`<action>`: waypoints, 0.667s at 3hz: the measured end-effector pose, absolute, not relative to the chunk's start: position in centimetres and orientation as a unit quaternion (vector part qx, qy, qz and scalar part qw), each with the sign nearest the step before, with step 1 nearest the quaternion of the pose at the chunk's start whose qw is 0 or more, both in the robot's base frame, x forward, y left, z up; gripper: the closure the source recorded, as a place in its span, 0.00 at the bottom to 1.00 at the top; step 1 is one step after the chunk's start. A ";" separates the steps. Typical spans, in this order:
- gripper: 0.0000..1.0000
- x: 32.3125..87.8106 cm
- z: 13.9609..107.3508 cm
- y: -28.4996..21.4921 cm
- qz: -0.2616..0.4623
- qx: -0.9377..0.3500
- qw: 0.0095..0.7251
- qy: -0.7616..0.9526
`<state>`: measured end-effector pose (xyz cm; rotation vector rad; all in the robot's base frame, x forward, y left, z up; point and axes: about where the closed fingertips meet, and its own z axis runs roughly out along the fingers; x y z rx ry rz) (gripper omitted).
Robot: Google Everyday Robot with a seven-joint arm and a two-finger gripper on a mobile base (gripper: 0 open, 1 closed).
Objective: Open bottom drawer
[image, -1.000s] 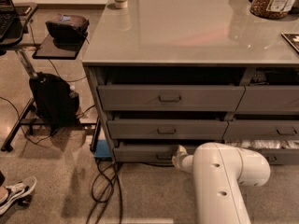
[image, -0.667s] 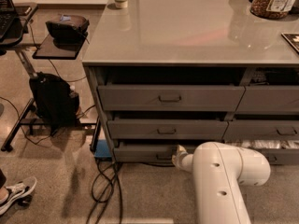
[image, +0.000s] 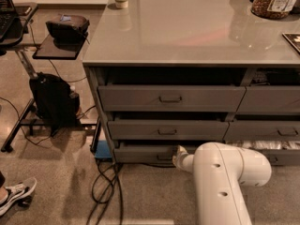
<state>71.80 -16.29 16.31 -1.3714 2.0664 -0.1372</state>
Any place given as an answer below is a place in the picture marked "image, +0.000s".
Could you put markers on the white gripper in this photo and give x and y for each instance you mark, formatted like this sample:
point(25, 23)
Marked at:
point(182, 161)

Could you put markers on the grey drawer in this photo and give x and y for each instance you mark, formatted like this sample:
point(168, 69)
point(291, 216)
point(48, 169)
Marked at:
point(170, 98)
point(155, 153)
point(263, 131)
point(271, 99)
point(167, 130)
point(279, 153)

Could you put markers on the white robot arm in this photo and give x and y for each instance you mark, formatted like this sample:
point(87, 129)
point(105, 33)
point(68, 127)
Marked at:
point(219, 171)

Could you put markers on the grey drawer cabinet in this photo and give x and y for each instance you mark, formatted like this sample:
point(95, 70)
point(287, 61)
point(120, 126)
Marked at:
point(190, 42)

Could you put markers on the blue box on floor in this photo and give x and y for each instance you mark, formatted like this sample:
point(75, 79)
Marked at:
point(103, 150)

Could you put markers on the black backpack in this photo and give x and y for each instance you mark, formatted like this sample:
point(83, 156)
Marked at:
point(56, 102)

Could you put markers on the dark card on counter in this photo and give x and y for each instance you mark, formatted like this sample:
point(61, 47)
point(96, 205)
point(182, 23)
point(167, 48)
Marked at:
point(293, 39)

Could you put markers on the black pouch on tray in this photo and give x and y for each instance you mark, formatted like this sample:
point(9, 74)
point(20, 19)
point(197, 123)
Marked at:
point(65, 27)

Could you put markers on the white sneaker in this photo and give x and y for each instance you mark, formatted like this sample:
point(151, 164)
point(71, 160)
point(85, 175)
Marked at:
point(20, 194)

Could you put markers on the jar of nuts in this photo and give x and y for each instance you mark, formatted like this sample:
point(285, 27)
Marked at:
point(272, 9)

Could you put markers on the black laptop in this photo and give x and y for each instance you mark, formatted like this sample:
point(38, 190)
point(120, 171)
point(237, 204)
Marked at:
point(7, 16)

